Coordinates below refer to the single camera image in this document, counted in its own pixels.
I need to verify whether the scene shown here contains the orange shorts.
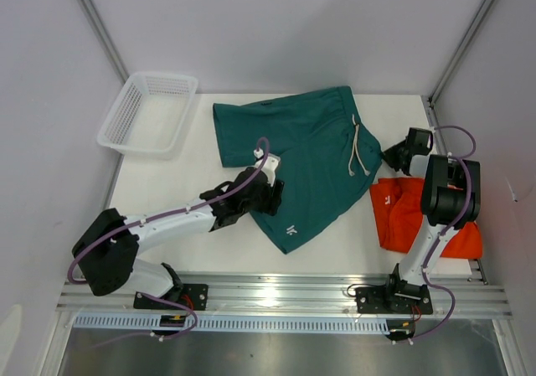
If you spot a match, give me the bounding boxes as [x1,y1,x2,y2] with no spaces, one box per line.
[369,178,483,260]

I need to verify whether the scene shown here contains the green shorts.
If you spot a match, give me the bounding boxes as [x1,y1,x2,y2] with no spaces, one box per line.
[213,85,381,254]

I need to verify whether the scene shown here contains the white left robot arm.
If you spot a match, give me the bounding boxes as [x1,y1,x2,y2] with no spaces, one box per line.
[68,167,285,310]

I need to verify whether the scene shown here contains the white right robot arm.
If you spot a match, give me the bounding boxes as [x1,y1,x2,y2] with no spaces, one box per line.
[382,127,481,312]

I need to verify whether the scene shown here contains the white plastic basket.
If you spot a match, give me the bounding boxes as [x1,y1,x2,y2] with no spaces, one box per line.
[96,71,198,159]

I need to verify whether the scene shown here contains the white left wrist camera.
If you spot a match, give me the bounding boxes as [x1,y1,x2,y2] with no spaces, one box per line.
[253,148,281,188]

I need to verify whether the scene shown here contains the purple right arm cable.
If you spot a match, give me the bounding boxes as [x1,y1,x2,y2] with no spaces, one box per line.
[389,125,478,343]

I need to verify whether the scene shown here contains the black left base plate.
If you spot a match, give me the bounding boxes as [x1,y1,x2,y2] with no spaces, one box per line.
[133,284,209,311]

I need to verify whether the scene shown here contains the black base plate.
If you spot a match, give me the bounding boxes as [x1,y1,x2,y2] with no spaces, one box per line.
[133,284,209,311]
[346,284,433,315]

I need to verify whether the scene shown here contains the white slotted cable duct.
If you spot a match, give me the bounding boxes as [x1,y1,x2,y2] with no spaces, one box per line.
[73,312,389,335]

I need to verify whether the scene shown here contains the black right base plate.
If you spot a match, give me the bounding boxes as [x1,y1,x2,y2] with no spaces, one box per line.
[346,284,433,315]

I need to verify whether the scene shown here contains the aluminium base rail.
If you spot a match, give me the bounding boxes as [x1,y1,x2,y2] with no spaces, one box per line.
[55,271,512,320]

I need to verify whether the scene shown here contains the aluminium corner post right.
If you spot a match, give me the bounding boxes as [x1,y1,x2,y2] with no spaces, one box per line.
[427,0,497,109]

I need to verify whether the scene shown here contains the aluminium corner post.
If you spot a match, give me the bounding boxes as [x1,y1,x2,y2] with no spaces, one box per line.
[76,0,129,83]
[427,0,497,109]

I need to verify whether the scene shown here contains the aluminium corner post left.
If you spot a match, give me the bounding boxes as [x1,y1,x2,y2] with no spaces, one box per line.
[76,0,129,83]

